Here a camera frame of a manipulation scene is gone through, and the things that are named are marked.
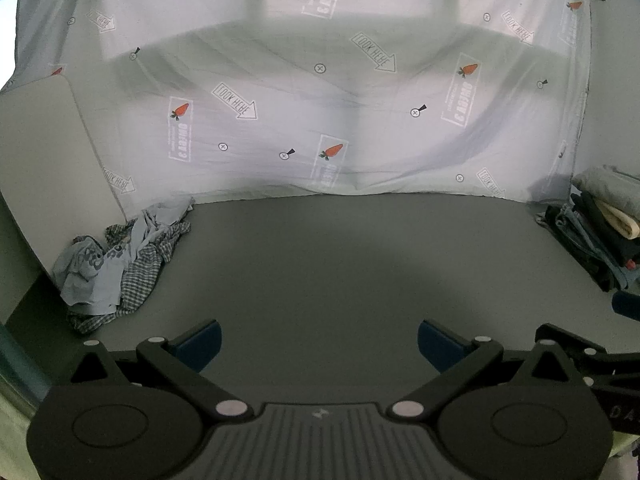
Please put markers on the checked shirt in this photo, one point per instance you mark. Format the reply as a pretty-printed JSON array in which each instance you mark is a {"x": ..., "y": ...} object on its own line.
[{"x": 140, "y": 280}]

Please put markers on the folded blue jeans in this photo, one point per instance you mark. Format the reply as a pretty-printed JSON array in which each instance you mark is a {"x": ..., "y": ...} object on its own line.
[{"x": 575, "y": 240}]

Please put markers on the light blue printed garment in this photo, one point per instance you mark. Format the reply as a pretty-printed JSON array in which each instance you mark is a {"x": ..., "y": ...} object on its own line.
[{"x": 87, "y": 285}]

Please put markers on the black folded garment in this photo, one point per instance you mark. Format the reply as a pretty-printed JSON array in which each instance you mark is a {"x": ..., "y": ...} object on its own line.
[{"x": 602, "y": 232}]

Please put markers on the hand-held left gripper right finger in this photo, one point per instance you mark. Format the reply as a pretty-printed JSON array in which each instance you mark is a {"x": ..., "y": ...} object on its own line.
[{"x": 440, "y": 347}]

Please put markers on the white board panel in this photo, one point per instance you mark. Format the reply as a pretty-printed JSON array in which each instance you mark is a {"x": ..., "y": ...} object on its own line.
[{"x": 45, "y": 160}]

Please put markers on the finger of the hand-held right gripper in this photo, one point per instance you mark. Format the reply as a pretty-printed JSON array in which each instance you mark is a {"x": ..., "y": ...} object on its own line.
[
  {"x": 575, "y": 341},
  {"x": 627, "y": 305}
]

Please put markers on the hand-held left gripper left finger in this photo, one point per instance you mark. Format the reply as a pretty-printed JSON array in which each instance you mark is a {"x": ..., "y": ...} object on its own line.
[{"x": 200, "y": 347}]

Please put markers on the carrot printed sheet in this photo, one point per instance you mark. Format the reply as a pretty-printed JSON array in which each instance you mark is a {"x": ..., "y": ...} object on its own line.
[{"x": 320, "y": 100}]

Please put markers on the grey folded cloth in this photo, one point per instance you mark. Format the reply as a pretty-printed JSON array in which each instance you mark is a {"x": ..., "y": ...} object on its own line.
[{"x": 610, "y": 185}]

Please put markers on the cream folded cloth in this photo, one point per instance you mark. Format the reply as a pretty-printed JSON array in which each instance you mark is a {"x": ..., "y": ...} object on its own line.
[{"x": 622, "y": 222}]

